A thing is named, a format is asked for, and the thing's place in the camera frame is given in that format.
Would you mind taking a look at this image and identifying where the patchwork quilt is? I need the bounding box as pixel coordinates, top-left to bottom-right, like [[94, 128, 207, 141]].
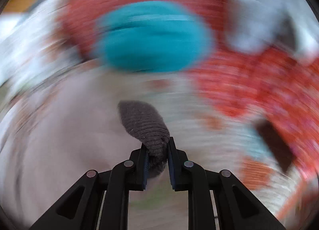
[[0, 60, 307, 230]]

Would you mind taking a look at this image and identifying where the pale blue grey clothes pile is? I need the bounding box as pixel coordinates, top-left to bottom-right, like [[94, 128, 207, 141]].
[[224, 0, 319, 58]]

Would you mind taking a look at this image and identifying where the red floral blanket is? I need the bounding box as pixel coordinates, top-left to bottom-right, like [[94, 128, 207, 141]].
[[57, 0, 319, 220]]

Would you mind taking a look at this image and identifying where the teal cloth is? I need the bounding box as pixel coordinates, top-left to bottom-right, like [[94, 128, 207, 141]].
[[96, 0, 215, 73]]

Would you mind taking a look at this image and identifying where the grey ribbed knit cloth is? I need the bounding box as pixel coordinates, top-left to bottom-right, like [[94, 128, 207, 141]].
[[118, 100, 171, 178]]

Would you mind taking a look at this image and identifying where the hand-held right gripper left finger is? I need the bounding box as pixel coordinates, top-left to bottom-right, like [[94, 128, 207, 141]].
[[29, 143, 150, 230]]

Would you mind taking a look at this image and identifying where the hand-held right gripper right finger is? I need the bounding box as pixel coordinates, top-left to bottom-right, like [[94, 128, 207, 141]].
[[167, 136, 287, 230]]

